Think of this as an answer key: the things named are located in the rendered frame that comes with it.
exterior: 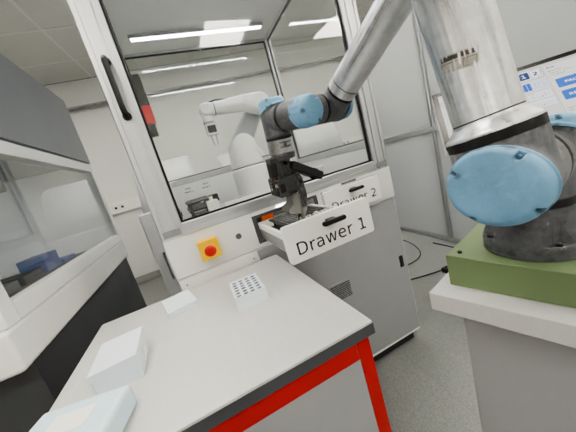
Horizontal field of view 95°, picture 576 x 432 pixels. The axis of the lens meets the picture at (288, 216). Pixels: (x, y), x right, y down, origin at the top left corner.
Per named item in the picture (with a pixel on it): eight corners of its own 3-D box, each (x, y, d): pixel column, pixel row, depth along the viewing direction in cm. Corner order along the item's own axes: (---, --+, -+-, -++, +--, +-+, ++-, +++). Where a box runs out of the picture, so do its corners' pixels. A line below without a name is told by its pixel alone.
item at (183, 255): (394, 195, 127) (388, 165, 124) (177, 280, 94) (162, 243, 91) (309, 193, 215) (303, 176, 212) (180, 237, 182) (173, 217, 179)
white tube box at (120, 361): (145, 375, 54) (135, 354, 53) (97, 399, 51) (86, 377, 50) (149, 343, 66) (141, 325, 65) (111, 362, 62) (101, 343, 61)
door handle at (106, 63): (130, 116, 80) (105, 49, 77) (121, 117, 80) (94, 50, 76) (133, 119, 85) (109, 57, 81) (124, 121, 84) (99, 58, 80)
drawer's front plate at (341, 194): (381, 197, 122) (377, 174, 120) (329, 218, 113) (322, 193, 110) (379, 197, 123) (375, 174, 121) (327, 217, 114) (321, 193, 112)
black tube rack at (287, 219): (340, 227, 89) (336, 208, 88) (295, 245, 83) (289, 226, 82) (311, 220, 110) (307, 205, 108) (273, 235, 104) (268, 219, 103)
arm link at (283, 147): (285, 137, 80) (297, 135, 73) (288, 152, 82) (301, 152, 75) (262, 143, 78) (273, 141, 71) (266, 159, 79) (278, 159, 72)
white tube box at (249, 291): (268, 298, 71) (265, 286, 70) (239, 312, 68) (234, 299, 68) (258, 283, 82) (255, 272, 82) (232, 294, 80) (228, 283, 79)
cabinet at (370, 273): (425, 337, 142) (397, 195, 127) (245, 453, 109) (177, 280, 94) (333, 280, 231) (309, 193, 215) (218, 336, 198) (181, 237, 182)
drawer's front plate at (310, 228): (375, 230, 82) (367, 196, 80) (292, 266, 73) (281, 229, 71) (371, 229, 84) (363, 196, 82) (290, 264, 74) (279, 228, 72)
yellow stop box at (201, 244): (223, 255, 94) (217, 237, 93) (203, 263, 92) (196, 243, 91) (221, 252, 99) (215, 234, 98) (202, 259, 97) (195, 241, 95)
